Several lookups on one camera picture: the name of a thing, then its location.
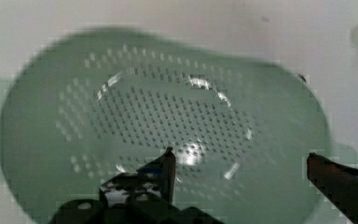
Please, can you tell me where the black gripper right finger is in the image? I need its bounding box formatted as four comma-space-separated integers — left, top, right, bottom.
307, 153, 358, 224

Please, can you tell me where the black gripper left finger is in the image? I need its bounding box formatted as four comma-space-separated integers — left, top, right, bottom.
99, 147, 176, 205

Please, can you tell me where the green plastic strainer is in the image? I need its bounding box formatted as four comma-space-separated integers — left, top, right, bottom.
0, 28, 332, 224

